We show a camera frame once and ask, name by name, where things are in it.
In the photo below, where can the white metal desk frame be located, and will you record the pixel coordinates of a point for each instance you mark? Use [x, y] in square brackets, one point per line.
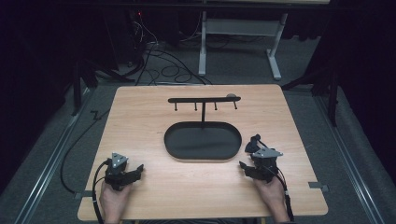
[202, 46]

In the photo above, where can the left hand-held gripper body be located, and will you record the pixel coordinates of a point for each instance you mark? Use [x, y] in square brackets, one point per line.
[115, 174]

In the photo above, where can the person's left hand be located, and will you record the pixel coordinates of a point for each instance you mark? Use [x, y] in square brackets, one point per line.
[112, 202]

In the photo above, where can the black metal stand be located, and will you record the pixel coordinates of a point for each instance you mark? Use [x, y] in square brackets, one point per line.
[333, 93]
[77, 87]

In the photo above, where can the black hook stand with tray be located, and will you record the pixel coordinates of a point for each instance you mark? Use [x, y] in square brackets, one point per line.
[202, 141]

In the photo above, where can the small grey round object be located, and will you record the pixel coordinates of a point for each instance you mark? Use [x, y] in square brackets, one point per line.
[231, 95]

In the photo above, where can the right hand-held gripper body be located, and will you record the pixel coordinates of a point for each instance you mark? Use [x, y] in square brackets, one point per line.
[265, 163]

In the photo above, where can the grey tape piece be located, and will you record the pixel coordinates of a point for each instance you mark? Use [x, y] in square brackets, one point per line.
[318, 186]
[83, 195]

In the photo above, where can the person's right hand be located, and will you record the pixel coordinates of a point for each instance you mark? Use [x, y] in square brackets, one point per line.
[272, 197]

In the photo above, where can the aluminium floor rail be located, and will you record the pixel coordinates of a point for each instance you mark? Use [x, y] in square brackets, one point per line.
[351, 168]
[46, 168]

